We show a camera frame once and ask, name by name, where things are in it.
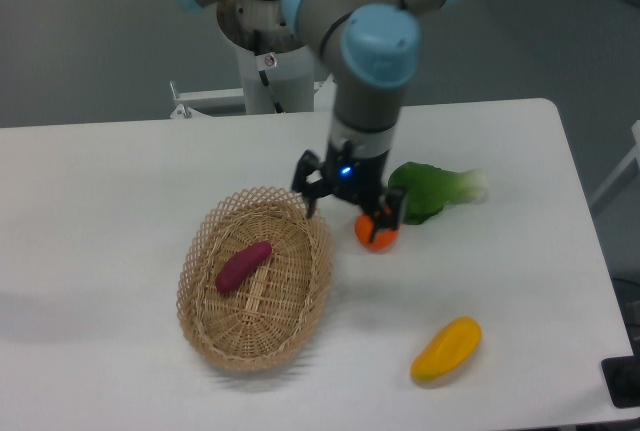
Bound orange tangerine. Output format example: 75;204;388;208
354;214;399;252

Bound black cable on pedestal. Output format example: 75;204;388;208
251;29;285;115

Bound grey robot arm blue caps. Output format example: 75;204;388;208
177;0;457;231

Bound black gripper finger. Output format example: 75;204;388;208
291;150;333;218
362;187;407;243

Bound woven wicker basket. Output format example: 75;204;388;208
176;187;333;372

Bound black device at table edge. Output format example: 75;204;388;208
601;356;639;409

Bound yellow mango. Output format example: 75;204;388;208
410;316;482;384

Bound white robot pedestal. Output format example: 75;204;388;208
216;0;319;115

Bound white frame at right edge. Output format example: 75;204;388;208
588;121;639;215

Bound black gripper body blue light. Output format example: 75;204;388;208
320;143;389;212

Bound purple sweet potato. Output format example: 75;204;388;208
215;241;272;295

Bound green bok choy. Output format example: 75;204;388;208
388;162;489;225

